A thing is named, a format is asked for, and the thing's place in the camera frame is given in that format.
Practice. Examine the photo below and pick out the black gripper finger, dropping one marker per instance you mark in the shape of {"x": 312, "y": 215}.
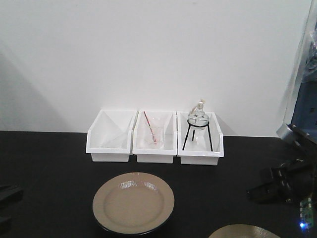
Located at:
{"x": 10, "y": 194}

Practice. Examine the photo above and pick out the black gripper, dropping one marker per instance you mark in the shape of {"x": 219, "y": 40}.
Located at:
{"x": 297, "y": 181}

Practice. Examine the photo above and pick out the tan plate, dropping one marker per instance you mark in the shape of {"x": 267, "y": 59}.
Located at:
{"x": 133, "y": 203}
{"x": 242, "y": 231}

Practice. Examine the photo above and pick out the green circuit board with LED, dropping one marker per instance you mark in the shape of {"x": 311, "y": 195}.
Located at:
{"x": 306, "y": 214}

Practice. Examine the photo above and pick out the grey pegboard drying rack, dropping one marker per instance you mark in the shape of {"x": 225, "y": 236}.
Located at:
{"x": 305, "y": 112}

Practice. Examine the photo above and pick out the white bin, right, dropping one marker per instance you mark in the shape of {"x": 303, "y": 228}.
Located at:
{"x": 199, "y": 147}

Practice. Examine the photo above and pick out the white bin,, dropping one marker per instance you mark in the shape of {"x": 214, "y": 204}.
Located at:
{"x": 109, "y": 138}
{"x": 199, "y": 147}
{"x": 164, "y": 119}

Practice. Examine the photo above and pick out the glass alcohol lamp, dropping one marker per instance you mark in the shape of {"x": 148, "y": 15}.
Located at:
{"x": 197, "y": 113}

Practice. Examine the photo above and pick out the white bin, left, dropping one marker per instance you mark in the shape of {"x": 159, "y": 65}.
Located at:
{"x": 109, "y": 138}

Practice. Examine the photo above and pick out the clear glass beaker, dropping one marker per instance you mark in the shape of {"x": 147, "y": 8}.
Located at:
{"x": 159, "y": 134}

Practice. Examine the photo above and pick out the white bin, middle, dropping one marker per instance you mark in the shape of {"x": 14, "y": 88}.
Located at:
{"x": 164, "y": 119}

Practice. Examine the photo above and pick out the red glass stirring rod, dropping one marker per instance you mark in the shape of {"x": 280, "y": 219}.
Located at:
{"x": 150, "y": 127}

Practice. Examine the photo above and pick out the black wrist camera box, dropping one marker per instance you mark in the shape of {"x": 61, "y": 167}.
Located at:
{"x": 301, "y": 140}

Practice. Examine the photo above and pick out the black wire tripod stand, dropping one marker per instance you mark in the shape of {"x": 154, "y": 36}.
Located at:
{"x": 197, "y": 126}

